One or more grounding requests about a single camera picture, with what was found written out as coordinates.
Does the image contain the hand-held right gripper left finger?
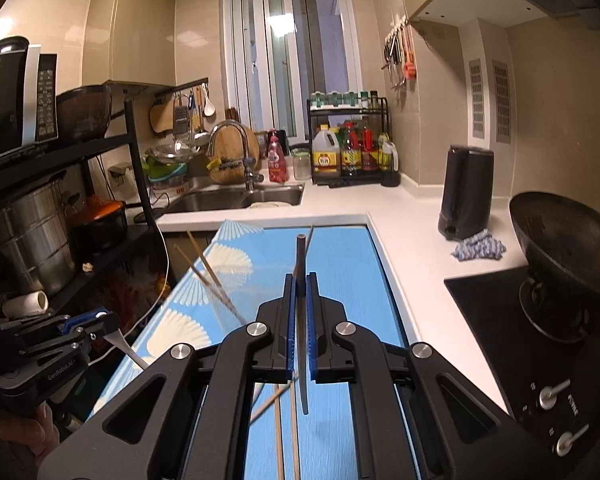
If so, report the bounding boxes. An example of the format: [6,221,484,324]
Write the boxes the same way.
[37,272,301,480]

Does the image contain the steel bowl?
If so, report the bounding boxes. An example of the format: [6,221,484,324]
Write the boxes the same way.
[144,142,202,164]

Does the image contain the red sauce bottle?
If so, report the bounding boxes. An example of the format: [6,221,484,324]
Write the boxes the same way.
[361,127,380,174]

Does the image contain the microwave oven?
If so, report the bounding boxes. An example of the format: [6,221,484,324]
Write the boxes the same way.
[0,36,59,162]

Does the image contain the person's left hand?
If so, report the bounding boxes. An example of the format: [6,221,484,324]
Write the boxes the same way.
[0,402,61,461]

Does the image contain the hanging kitchen tools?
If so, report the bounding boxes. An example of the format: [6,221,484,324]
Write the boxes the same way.
[381,21,417,92]

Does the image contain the small glass jar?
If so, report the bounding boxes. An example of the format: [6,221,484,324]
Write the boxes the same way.
[292,150,311,181]

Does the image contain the cooktop knob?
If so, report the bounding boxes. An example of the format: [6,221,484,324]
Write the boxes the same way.
[538,379,572,411]
[553,424,591,458]

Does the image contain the metal grater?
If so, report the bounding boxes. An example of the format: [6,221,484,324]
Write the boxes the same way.
[172,104,191,137]

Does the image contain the steel sink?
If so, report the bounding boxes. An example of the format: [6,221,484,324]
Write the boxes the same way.
[167,182,306,214]

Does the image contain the grey handled metal fork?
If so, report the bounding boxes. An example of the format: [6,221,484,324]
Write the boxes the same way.
[294,233,313,416]

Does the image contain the white framed window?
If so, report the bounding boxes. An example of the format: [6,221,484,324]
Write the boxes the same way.
[229,0,367,139]

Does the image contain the dark glass bowl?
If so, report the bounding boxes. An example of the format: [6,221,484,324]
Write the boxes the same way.
[55,84,114,142]

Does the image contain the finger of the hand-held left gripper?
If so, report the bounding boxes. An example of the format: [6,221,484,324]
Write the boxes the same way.
[22,314,122,366]
[2,311,109,346]

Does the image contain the round wooden cutting board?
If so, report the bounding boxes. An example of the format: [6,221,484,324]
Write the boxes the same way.
[208,122,262,184]

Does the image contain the small wooden board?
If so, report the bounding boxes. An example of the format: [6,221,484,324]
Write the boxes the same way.
[149,102,174,134]

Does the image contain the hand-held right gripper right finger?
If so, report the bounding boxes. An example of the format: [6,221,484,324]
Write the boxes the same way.
[305,272,556,480]

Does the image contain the green colander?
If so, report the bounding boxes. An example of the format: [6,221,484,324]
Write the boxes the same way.
[144,157,189,184]

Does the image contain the black pot orange lid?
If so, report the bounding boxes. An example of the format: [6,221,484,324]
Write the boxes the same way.
[69,197,129,252]

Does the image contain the wide wall vent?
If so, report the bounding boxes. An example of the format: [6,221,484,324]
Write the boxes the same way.
[490,59,511,142]

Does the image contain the black wok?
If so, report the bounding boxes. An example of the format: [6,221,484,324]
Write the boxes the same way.
[508,191,600,311]

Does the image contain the blue patterned cloth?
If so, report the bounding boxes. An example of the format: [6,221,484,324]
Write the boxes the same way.
[87,219,421,480]

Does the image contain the narrow wall vent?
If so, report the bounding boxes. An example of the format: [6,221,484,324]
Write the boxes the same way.
[467,58,484,137]

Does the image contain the dark sauce bottle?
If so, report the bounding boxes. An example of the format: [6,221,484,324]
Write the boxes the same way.
[340,120,362,177]

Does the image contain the white paper roll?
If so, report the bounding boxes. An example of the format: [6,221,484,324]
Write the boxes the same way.
[1,290,49,319]

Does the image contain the red dish soap pouch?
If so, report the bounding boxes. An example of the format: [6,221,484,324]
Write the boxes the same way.
[266,129,289,184]

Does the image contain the black cooktop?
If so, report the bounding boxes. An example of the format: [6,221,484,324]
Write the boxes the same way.
[443,264,600,480]

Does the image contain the black spice rack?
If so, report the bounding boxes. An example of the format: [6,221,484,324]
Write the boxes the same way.
[306,95,391,179]

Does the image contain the white ceramic spoon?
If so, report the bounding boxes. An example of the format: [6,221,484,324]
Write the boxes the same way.
[104,330,149,369]

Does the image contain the white jug yellow label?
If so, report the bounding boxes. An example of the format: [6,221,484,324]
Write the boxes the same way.
[311,127,342,177]

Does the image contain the large steel pot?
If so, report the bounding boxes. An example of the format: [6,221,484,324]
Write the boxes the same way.
[0,182,77,297]

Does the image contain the black metal shelf rack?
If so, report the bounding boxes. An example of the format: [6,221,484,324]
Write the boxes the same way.
[0,77,211,323]

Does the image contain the wall outlet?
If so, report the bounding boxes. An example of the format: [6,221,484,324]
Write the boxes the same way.
[108,162,137,197]

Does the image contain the black electric kettle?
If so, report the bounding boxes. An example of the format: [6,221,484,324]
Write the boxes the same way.
[437,144,496,241]

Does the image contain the row of spice jars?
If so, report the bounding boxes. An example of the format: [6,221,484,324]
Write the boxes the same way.
[309,90,382,110]

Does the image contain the steel kitchen faucet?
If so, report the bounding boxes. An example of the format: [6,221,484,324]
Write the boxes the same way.
[206,120,264,194]

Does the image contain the wooden chopstick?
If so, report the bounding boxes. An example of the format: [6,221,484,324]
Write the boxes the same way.
[186,229,247,323]
[290,389,302,480]
[175,246,233,312]
[249,381,295,421]
[274,399,285,480]

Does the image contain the blue checked dishcloth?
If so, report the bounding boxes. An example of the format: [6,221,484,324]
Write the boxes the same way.
[452,229,509,262]

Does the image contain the white green bottle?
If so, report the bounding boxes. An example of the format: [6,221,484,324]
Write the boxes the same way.
[380,140,400,174]

